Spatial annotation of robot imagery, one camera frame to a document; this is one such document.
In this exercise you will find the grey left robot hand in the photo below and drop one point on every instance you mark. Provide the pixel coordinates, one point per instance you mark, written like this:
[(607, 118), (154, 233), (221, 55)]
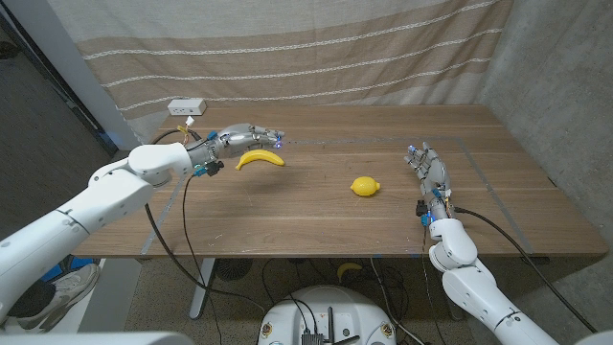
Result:
[(237, 140)]

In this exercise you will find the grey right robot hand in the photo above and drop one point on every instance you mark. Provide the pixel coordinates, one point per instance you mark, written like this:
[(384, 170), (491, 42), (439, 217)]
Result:
[(433, 177)]

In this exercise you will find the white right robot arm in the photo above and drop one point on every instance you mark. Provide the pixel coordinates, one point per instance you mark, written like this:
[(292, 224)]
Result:
[(474, 287)]

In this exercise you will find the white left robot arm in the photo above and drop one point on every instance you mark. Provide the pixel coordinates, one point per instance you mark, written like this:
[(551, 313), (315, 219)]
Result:
[(105, 201)]

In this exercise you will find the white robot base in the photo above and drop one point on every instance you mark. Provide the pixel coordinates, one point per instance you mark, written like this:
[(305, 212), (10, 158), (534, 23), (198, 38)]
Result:
[(325, 311)]

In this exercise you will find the yellow toy banana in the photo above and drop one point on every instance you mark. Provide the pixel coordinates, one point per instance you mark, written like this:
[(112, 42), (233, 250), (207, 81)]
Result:
[(261, 156)]

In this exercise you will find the yellow lemon stress ball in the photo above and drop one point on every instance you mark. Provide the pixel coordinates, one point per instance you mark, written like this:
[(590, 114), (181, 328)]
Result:
[(365, 186)]

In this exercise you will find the yellow banana under table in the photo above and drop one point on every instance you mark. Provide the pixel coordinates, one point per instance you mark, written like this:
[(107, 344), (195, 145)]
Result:
[(348, 269)]

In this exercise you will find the yellow wrist tag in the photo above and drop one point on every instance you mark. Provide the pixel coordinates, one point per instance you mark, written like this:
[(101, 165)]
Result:
[(182, 130)]

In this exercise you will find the white power strip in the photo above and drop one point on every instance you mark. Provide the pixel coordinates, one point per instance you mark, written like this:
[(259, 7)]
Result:
[(187, 107)]

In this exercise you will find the beige striped fabric backdrop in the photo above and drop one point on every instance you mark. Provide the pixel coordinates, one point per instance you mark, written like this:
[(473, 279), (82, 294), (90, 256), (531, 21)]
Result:
[(287, 48)]

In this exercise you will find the black round floor fan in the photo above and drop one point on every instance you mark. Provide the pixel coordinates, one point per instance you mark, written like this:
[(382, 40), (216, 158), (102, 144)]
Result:
[(233, 268)]

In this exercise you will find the white table leg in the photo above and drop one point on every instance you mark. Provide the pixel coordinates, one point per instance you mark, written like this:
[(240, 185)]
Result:
[(202, 292)]

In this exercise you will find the grey sneaker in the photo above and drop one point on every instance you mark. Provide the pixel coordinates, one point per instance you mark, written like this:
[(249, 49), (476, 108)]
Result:
[(62, 297)]

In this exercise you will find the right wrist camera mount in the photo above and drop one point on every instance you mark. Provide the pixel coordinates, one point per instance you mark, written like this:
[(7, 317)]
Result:
[(422, 213)]

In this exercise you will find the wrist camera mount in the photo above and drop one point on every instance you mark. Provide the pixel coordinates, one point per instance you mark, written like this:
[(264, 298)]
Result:
[(211, 168), (422, 213)]

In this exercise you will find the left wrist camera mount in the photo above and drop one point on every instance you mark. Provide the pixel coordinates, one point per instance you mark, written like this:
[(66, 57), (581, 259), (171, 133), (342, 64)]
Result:
[(211, 168)]

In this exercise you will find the white corner post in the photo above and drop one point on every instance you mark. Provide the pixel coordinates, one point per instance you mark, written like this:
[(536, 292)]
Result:
[(72, 72)]

